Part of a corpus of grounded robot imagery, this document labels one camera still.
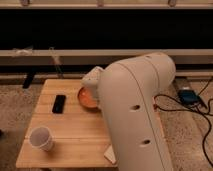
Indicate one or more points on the black power adapter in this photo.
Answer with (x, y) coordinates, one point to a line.
(187, 96)

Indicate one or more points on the wooden wall rail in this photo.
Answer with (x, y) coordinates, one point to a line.
(84, 57)

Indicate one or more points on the small beige block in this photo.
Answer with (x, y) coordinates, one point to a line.
(109, 155)

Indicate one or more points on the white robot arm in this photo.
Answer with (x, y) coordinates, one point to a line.
(125, 92)

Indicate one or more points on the black rectangular remote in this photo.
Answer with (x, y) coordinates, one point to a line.
(58, 105)

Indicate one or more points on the white paper cup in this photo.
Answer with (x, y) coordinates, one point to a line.
(41, 138)

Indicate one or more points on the orange ceramic bowl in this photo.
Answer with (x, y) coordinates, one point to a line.
(85, 99)

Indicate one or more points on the light wooden table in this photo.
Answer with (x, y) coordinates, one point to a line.
(80, 136)

